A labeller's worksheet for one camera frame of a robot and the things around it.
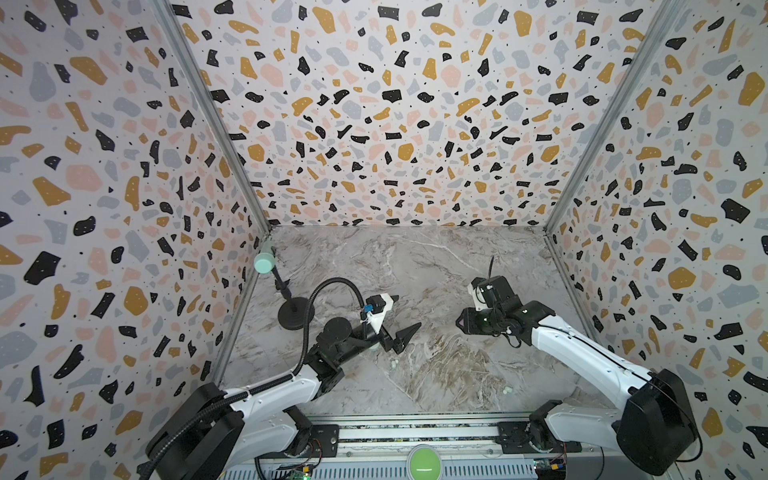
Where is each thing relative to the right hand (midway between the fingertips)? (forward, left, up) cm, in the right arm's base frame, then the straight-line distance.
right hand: (460, 317), depth 83 cm
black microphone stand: (+6, +52, -11) cm, 53 cm away
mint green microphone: (+2, +47, +22) cm, 52 cm away
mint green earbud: (-9, +19, -11) cm, 23 cm away
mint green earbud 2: (-16, -13, -12) cm, 23 cm away
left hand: (-3, +14, +11) cm, 18 cm away
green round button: (-33, +10, -10) cm, 36 cm away
